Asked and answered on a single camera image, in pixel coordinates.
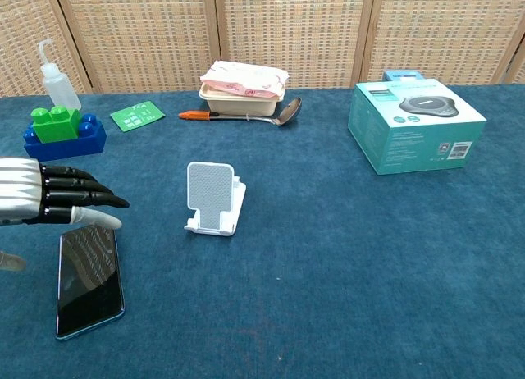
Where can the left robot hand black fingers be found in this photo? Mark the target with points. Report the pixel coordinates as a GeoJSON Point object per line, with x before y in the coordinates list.
{"type": "Point", "coordinates": [61, 198]}

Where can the black smartphone blue frame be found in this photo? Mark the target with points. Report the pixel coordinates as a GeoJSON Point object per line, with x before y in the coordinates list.
{"type": "Point", "coordinates": [88, 282]}

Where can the white phone stand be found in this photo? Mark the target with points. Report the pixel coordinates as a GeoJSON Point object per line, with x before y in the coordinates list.
{"type": "Point", "coordinates": [209, 196]}

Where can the blue toy building block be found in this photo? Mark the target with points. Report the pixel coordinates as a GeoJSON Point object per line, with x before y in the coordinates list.
{"type": "Point", "coordinates": [65, 146]}

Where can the green toy building block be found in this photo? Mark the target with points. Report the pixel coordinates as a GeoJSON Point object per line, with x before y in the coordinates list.
{"type": "Point", "coordinates": [55, 124]}

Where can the green paper card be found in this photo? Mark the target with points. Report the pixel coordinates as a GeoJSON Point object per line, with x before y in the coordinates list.
{"type": "Point", "coordinates": [137, 115]}

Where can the clear plastic squeeze bottle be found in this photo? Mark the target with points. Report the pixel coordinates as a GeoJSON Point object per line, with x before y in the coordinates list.
{"type": "Point", "coordinates": [59, 85]}

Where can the beige food container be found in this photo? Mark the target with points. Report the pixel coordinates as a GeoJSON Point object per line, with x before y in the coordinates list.
{"type": "Point", "coordinates": [240, 102]}

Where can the woven rattan folding screen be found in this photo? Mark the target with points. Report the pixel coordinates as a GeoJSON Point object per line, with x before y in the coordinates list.
{"type": "Point", "coordinates": [262, 34]}

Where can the teal speaker product box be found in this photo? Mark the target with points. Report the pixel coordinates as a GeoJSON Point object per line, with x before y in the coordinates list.
{"type": "Point", "coordinates": [414, 129]}

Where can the light blue small box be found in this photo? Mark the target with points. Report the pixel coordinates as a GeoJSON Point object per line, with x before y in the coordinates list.
{"type": "Point", "coordinates": [404, 75]}

